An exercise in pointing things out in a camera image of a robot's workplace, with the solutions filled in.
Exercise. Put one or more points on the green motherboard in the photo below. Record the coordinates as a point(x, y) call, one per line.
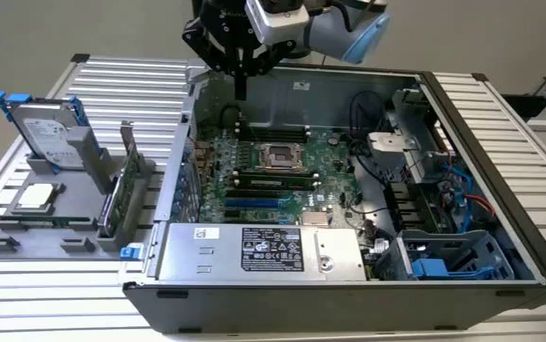
point(330, 167)

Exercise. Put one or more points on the black plastic fan shroud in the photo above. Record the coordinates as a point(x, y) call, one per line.
point(403, 204)

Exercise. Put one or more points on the blue case latch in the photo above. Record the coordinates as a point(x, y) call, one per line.
point(129, 253)

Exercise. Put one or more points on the RAM stick with white label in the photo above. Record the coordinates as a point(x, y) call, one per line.
point(272, 182)

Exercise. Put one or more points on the round coin battery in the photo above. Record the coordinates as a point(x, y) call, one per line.
point(334, 140)

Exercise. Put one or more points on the green graphics card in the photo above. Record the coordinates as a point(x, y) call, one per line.
point(129, 178)

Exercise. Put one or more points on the black table corner cap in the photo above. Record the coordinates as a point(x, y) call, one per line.
point(482, 77)
point(82, 58)

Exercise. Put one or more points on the black bracket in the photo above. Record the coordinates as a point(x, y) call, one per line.
point(522, 105)

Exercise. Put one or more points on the hard disk in blue carrier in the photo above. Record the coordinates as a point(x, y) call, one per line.
point(47, 139)

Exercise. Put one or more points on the CPU socket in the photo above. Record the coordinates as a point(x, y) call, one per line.
point(280, 154)

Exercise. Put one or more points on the short black expansion slot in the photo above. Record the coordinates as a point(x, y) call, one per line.
point(233, 213)

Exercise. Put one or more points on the rear port block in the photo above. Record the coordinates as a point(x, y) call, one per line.
point(203, 154)

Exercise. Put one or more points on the small silver heat sink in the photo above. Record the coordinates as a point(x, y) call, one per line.
point(316, 219)

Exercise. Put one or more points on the open grey PC case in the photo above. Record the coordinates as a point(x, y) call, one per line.
point(302, 310)

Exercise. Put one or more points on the small case wall sticker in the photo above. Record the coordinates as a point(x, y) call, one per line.
point(302, 85)

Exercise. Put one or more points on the blue disk carrier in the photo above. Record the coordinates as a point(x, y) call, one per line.
point(427, 268)

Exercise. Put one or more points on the long black expansion slot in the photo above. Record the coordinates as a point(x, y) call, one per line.
point(254, 194)

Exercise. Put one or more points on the blue expansion slot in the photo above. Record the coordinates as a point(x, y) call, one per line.
point(254, 204)

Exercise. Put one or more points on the silver metal drive cage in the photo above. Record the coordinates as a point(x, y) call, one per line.
point(396, 142)

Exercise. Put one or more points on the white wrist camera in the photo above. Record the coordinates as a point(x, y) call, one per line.
point(278, 21)

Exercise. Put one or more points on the silver CPU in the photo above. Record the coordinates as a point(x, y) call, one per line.
point(38, 196)

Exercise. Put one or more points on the green RAM stick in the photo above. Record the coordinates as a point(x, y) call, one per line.
point(41, 221)

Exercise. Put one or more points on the grey disk bay cage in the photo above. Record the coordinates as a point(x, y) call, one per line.
point(444, 238)

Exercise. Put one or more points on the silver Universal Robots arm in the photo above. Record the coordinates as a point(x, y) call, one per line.
point(330, 32)

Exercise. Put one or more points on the grey parts rack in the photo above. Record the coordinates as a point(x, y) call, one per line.
point(41, 246)

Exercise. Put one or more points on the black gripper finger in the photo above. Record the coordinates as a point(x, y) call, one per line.
point(206, 42)
point(272, 57)

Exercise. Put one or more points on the silver power supply unit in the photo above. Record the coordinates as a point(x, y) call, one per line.
point(217, 263)

